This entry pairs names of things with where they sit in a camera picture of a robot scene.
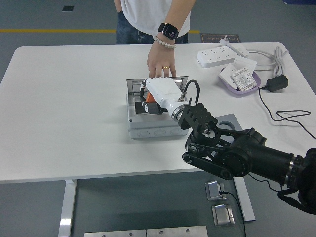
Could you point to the white power strip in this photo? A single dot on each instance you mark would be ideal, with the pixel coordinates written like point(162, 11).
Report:
point(214, 56)

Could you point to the metal floor plate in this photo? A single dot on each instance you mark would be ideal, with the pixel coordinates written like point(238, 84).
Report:
point(176, 232)
point(114, 234)

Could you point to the metal floor socket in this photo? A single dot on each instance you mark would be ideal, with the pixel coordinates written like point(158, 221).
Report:
point(213, 190)
point(222, 214)

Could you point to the grey cube battery holder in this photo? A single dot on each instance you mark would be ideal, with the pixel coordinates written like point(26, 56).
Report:
point(227, 117)

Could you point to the black floor square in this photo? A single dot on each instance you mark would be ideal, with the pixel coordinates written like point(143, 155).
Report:
point(67, 8)

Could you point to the person's left hand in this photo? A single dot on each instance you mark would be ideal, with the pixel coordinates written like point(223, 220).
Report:
point(159, 59)

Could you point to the white power plug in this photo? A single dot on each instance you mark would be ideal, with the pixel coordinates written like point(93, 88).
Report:
point(223, 41)

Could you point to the grey plastic junction box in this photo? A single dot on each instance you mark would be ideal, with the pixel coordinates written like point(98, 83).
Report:
point(153, 126)

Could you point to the packaged white socket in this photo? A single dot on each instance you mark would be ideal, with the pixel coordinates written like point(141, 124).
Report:
point(243, 79)

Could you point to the transparent hinged box lid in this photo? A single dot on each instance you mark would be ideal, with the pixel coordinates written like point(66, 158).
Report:
point(134, 86)

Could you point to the person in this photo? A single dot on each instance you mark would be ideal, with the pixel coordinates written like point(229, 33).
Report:
point(140, 19)

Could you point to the orange cylindrical battery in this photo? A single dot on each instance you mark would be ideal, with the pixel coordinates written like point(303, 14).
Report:
point(149, 98)

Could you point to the dark floor sign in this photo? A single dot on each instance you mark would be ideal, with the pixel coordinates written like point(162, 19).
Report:
point(214, 38)

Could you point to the white adapter block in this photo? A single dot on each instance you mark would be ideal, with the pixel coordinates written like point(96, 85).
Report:
point(240, 50)

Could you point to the black power adapter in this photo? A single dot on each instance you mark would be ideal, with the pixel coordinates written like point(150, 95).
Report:
point(277, 83)

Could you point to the square white socket panel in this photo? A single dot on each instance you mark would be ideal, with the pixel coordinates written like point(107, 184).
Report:
point(243, 63)

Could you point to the white table leg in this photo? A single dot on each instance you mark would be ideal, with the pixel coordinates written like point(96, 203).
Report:
point(244, 197)
point(66, 209)

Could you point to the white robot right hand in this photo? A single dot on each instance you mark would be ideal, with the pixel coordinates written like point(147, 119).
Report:
point(163, 91)

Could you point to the purple plastic tray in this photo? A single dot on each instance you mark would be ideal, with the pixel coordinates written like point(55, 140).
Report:
point(237, 91)

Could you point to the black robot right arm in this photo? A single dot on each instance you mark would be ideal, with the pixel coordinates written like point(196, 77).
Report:
point(247, 153)

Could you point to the person's left forearm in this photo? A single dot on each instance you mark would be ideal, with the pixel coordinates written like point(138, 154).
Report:
point(177, 12)

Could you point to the black wrist watch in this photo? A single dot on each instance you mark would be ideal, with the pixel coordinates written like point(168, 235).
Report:
point(169, 30)

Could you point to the person's right forearm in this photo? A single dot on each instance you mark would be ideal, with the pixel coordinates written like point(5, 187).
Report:
point(118, 6)

